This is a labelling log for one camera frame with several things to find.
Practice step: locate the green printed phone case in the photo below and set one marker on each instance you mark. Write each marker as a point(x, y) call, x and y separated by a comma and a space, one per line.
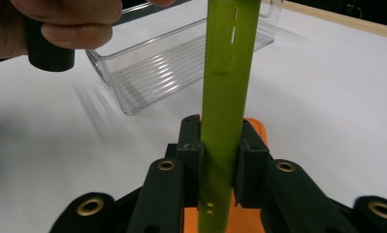
point(226, 97)

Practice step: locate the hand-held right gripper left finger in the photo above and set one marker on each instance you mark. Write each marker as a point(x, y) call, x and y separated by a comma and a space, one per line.
point(191, 161)

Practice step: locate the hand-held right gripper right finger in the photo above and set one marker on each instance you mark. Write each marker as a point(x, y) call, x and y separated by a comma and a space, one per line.
point(251, 174)

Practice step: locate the clear plastic bin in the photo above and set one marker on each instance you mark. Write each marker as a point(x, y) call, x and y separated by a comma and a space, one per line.
point(149, 74)

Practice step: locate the orange phone case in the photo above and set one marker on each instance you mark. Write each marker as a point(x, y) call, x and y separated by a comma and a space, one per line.
point(246, 223)

